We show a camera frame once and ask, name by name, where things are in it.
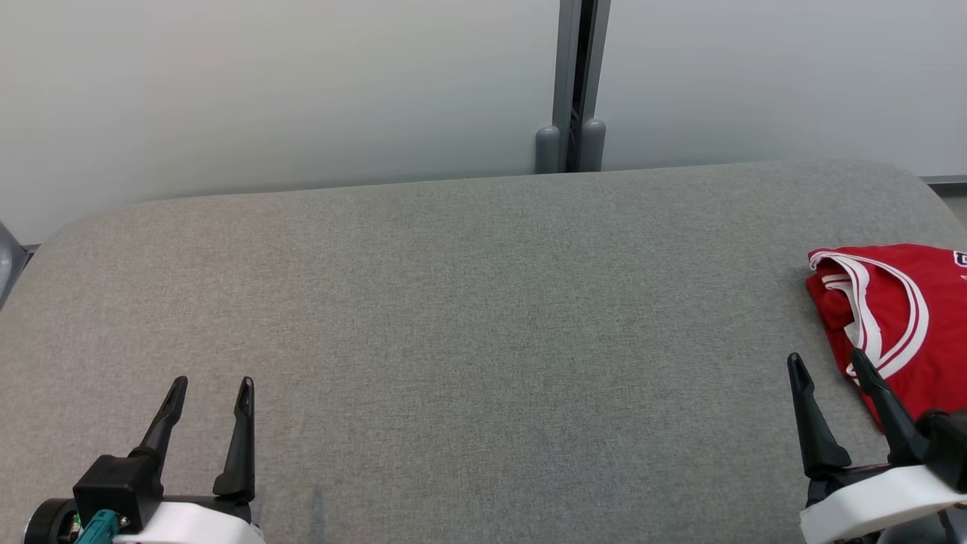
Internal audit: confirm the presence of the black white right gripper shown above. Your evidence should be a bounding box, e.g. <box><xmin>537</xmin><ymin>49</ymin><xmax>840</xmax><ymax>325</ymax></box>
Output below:
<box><xmin>787</xmin><ymin>349</ymin><xmax>967</xmax><ymax>544</ymax></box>

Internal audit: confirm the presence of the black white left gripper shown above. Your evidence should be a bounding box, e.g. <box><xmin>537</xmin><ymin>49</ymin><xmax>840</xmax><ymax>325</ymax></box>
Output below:
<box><xmin>113</xmin><ymin>376</ymin><xmax>265</xmax><ymax>544</ymax></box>

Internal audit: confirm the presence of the red jersey white striped trim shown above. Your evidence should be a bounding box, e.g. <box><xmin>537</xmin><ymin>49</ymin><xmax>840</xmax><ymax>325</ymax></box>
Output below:
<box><xmin>805</xmin><ymin>243</ymin><xmax>967</xmax><ymax>431</ymax></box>

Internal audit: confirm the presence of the grey metal partition foot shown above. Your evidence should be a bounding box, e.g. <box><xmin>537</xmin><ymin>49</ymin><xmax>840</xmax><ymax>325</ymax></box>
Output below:
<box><xmin>0</xmin><ymin>221</ymin><xmax>32</xmax><ymax>311</ymax></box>

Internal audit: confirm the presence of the teal cable connector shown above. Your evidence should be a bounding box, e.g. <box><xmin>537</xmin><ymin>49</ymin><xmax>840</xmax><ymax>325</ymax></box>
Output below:
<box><xmin>73</xmin><ymin>510</ymin><xmax>122</xmax><ymax>544</ymax></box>

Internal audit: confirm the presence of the grey double partition post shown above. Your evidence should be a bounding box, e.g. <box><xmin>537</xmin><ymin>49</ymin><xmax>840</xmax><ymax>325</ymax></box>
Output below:
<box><xmin>535</xmin><ymin>0</ymin><xmax>611</xmax><ymax>175</ymax></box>

